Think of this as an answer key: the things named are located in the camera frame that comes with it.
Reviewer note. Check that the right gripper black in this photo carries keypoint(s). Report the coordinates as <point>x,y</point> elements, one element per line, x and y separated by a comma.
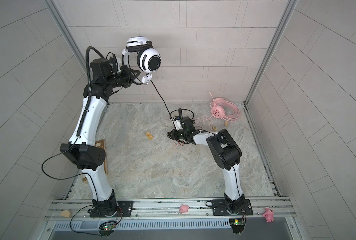
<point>175,137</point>

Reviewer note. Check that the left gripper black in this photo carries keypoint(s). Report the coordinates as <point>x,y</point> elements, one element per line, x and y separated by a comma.
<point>125,72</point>

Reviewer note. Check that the black white headphones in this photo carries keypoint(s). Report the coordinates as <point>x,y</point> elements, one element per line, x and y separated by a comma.
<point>148,59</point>

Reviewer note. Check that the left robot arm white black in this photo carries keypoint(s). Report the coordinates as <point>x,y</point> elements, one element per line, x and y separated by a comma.
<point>81,149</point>

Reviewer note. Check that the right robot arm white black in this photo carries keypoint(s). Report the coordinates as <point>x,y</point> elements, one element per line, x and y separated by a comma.
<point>225,152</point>

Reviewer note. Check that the pink headphones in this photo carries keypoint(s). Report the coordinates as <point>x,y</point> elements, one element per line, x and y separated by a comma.
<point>218,109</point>

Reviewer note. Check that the small wooden block centre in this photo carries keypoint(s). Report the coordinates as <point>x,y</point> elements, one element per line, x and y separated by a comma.
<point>149,135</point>

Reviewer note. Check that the pink pig toy centre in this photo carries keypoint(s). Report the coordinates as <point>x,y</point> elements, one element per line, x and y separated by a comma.
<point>183,209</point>

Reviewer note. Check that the pink pig toy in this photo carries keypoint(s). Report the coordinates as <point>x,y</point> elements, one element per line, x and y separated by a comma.
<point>268,215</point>
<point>183,209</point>

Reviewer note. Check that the right circuit board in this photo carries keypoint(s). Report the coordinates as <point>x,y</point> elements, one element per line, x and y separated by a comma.
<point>237,225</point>

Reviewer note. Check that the circuit board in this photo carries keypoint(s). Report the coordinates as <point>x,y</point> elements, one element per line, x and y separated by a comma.
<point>237,225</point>
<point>108,226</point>

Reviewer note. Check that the pink pig toy right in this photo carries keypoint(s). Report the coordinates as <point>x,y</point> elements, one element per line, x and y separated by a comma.
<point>268,215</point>

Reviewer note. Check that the left circuit board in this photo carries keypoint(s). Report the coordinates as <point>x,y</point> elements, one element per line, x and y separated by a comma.
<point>108,226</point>

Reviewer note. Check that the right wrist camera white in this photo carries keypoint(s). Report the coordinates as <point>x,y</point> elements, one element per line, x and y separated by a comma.
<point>177,123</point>

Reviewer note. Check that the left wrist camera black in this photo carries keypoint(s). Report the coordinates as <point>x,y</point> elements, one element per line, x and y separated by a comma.
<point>103,68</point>

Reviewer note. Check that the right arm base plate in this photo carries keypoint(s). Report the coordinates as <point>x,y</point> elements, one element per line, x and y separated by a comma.
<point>221,208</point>

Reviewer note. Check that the aluminium rail frame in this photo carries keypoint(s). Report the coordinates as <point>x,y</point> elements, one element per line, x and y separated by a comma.
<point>199,208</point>

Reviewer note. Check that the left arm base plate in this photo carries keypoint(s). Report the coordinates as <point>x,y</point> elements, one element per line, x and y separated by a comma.
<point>109,209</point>

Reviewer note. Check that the beige wooden piece on rail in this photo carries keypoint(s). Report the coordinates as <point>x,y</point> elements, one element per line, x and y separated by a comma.
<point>66,214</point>

